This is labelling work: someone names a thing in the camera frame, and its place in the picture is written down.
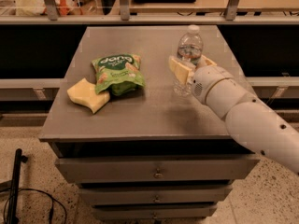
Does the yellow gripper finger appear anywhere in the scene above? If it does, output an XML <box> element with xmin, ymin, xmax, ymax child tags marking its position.
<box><xmin>197</xmin><ymin>55</ymin><xmax>217</xmax><ymax>68</ymax></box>
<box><xmin>168</xmin><ymin>56</ymin><xmax>196</xmax><ymax>85</ymax></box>

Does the bottom grey drawer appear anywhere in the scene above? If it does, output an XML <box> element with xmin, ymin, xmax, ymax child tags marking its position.
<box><xmin>93</xmin><ymin>203</ymin><xmax>217</xmax><ymax>220</ymax></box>

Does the yellow sponge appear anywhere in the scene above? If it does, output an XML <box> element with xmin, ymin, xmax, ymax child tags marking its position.
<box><xmin>67</xmin><ymin>78</ymin><xmax>110</xmax><ymax>114</ymax></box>

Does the top grey drawer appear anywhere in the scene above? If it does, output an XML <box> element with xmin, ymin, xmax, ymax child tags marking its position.
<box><xmin>55</xmin><ymin>154</ymin><xmax>259</xmax><ymax>184</ymax></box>

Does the grey metal railing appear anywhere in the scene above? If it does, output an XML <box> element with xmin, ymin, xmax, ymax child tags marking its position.
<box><xmin>0</xmin><ymin>0</ymin><xmax>299</xmax><ymax>24</ymax></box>

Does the clear plastic water bottle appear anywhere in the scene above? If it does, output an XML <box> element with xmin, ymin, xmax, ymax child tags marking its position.
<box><xmin>172</xmin><ymin>24</ymin><xmax>205</xmax><ymax>98</ymax></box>

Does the black stand pole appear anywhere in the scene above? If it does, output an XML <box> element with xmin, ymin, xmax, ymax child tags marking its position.
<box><xmin>6</xmin><ymin>148</ymin><xmax>28</xmax><ymax>224</ymax></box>

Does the middle grey drawer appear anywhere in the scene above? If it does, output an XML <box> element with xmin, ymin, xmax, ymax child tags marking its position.
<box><xmin>79</xmin><ymin>185</ymin><xmax>232</xmax><ymax>205</ymax></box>

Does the grey drawer cabinet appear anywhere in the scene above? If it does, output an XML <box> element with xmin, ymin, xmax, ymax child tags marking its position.
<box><xmin>40</xmin><ymin>26</ymin><xmax>260</xmax><ymax>211</ymax></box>

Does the grey drawer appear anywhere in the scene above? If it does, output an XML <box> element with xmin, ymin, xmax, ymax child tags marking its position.
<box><xmin>55</xmin><ymin>154</ymin><xmax>259</xmax><ymax>184</ymax></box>
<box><xmin>93</xmin><ymin>203</ymin><xmax>217</xmax><ymax>220</ymax></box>
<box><xmin>79</xmin><ymin>185</ymin><xmax>232</xmax><ymax>205</ymax></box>

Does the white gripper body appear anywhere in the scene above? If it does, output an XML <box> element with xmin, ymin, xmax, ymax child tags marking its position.
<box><xmin>191</xmin><ymin>65</ymin><xmax>233</xmax><ymax>105</ymax></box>

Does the black floor cable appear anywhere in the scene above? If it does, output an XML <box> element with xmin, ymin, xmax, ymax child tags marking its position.
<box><xmin>2</xmin><ymin>188</ymin><xmax>68</xmax><ymax>224</ymax></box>

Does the green snack bag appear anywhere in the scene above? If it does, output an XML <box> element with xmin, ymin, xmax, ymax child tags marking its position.
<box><xmin>92</xmin><ymin>53</ymin><xmax>145</xmax><ymax>96</ymax></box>

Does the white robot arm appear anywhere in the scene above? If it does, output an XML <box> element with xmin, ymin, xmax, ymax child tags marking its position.
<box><xmin>168</xmin><ymin>56</ymin><xmax>299</xmax><ymax>174</ymax></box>

